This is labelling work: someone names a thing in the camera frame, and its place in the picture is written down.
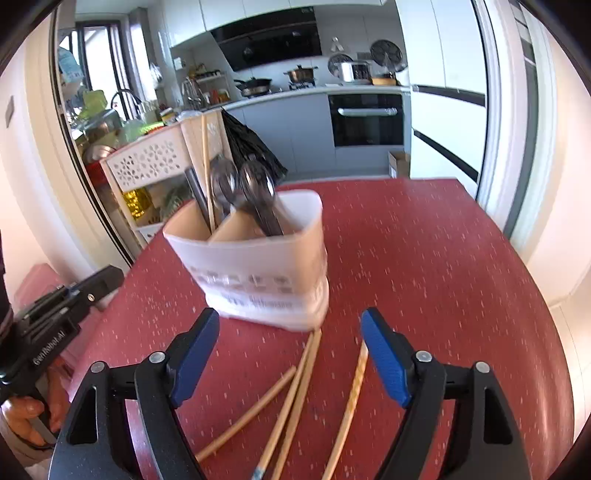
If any steel pot with lid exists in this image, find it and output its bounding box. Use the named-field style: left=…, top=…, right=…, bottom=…
left=286, top=65, right=315, bottom=85

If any dark utensil handle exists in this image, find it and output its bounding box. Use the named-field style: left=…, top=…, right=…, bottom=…
left=184, top=167, right=208, bottom=221

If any curved kitchen faucet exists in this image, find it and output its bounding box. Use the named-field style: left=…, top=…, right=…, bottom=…
left=110, top=88, right=142, bottom=120

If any white refrigerator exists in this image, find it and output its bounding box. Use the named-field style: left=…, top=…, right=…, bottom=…
left=396, top=0, right=487, bottom=196

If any metal spoon with wooden handle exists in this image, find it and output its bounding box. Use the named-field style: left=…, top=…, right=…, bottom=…
left=239, top=159, right=283, bottom=237

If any orange patterned wooden chopstick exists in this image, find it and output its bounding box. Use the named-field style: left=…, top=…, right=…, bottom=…
left=322, top=341, right=369, bottom=480

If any black range hood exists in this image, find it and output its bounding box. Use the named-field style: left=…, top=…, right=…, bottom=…
left=211, top=7, right=322, bottom=72

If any blue patterned wooden chopstick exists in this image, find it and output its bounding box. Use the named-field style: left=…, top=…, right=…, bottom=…
left=250, top=333, right=315, bottom=480

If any black wok on stove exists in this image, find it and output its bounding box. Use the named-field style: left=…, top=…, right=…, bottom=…
left=233, top=77, right=271, bottom=98

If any short wooden chopstick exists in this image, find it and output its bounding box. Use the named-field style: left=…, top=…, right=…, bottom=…
left=195, top=366, right=297, bottom=462

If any person's left hand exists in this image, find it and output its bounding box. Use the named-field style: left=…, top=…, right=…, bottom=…
left=2, top=358, right=70, bottom=447

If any white floral plastic rack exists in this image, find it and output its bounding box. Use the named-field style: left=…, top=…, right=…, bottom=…
left=100, top=108, right=231, bottom=249

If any black hanging bag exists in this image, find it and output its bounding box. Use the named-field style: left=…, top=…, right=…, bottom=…
left=221, top=110, right=288, bottom=183

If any cardboard box on floor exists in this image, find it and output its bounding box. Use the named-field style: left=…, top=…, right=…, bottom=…
left=389, top=152, right=411, bottom=178

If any beige plastic utensil holder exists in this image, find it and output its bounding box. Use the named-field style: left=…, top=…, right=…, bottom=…
left=162, top=190, right=329, bottom=331

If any plain wooden chopstick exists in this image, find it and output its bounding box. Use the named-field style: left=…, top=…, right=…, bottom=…
left=270, top=329, right=322, bottom=480

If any black built-in oven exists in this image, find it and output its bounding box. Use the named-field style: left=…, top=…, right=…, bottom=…
left=329, top=94, right=405, bottom=147

